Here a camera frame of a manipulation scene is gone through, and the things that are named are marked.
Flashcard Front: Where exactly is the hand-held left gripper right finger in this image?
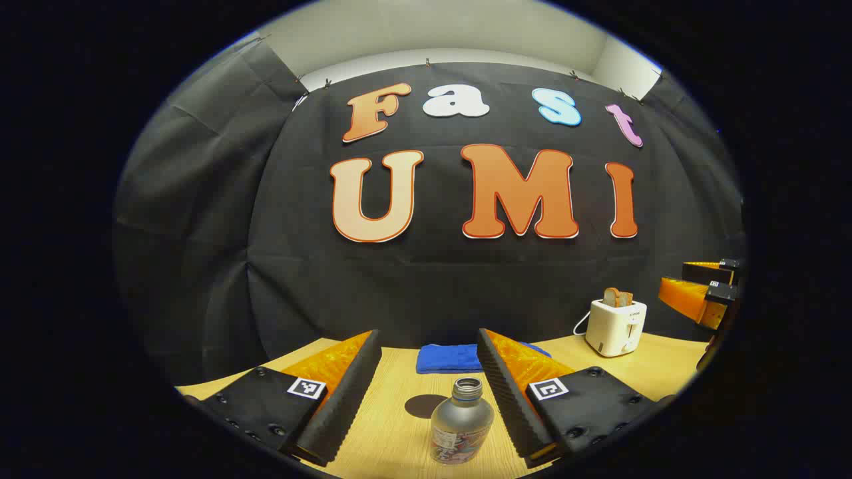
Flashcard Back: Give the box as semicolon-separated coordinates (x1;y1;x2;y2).
476;327;676;470

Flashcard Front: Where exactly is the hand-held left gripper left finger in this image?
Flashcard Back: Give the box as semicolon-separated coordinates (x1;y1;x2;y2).
183;329;383;468

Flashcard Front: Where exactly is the silver water bottle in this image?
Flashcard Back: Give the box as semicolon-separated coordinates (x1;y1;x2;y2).
429;377;495;465

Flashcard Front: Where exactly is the blue folded cloth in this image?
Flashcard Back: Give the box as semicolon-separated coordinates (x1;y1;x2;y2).
417;343;552;375

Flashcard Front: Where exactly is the white toaster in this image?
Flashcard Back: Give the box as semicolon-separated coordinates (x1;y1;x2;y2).
585;299;648;358

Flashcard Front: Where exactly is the black backdrop cloth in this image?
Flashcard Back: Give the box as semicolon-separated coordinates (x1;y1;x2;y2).
113;37;746;387

